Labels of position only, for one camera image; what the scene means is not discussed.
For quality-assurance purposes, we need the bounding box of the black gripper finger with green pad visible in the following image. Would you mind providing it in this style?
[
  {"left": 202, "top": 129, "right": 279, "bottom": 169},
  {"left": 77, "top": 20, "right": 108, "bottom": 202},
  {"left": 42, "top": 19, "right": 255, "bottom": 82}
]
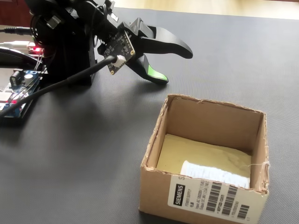
[
  {"left": 136, "top": 25, "right": 194, "bottom": 59},
  {"left": 130, "top": 55, "right": 169, "bottom": 85}
]

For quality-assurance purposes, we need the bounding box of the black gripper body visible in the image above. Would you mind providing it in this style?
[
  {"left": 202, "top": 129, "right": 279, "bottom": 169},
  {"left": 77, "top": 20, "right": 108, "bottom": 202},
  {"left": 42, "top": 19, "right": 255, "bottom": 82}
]
[{"left": 94, "top": 0, "right": 157, "bottom": 45}]

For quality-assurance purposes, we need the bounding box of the open brown cardboard box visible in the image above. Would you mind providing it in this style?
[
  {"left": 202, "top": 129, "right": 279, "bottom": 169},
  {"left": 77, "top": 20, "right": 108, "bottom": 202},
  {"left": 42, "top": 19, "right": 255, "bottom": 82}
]
[{"left": 139, "top": 93, "right": 270, "bottom": 224}]

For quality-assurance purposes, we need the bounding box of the small board with red LED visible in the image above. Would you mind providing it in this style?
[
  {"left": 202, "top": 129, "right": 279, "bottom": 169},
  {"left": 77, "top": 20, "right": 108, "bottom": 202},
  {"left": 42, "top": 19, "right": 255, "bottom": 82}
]
[{"left": 27, "top": 46, "right": 45, "bottom": 56}]

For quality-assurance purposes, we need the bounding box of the yellow paper sheet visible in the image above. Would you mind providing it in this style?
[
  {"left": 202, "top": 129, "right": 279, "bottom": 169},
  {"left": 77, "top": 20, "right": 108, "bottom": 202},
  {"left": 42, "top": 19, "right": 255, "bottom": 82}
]
[{"left": 156, "top": 133, "right": 252, "bottom": 182}]

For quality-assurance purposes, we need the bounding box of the black barrel power plug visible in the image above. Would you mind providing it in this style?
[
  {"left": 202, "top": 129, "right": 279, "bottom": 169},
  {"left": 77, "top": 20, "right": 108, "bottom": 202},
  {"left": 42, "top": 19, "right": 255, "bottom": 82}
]
[{"left": 0, "top": 26, "right": 33, "bottom": 36}]

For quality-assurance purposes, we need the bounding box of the black curved band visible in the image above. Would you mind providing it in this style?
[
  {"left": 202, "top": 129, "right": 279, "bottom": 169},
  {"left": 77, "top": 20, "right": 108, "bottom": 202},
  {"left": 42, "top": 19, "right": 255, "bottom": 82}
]
[{"left": 0, "top": 46, "right": 42, "bottom": 69}]

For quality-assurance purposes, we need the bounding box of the dark grey textured mat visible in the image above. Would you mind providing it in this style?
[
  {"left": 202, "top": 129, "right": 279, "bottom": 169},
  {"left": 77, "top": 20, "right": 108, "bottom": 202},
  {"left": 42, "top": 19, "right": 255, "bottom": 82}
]
[{"left": 0, "top": 7, "right": 299, "bottom": 224}]

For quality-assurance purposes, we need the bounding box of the blue driver circuit board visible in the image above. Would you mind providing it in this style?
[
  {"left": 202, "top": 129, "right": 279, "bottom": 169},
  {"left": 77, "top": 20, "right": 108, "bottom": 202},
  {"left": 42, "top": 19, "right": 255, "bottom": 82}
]
[{"left": 0, "top": 69, "right": 45, "bottom": 119}]

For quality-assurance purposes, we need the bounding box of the white Siemens barcode label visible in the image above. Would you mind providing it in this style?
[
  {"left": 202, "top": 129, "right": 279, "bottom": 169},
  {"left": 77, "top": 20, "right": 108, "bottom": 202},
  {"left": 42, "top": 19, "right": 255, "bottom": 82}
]
[{"left": 167, "top": 174, "right": 269, "bottom": 222}]

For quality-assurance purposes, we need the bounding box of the black camera circuit board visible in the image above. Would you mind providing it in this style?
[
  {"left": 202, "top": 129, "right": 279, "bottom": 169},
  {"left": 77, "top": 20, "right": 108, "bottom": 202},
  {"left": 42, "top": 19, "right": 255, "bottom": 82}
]
[{"left": 97, "top": 29, "right": 137, "bottom": 76}]

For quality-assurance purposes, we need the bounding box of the thick black camera cable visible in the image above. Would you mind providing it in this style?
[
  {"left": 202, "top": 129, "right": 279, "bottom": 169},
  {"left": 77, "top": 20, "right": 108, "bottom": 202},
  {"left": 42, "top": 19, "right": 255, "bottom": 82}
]
[{"left": 0, "top": 55, "right": 119, "bottom": 117}]

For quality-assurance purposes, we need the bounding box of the white USB cable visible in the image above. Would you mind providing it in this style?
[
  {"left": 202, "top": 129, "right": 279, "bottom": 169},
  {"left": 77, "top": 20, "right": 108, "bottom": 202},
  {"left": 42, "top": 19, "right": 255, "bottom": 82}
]
[{"left": 0, "top": 40, "right": 31, "bottom": 48}]

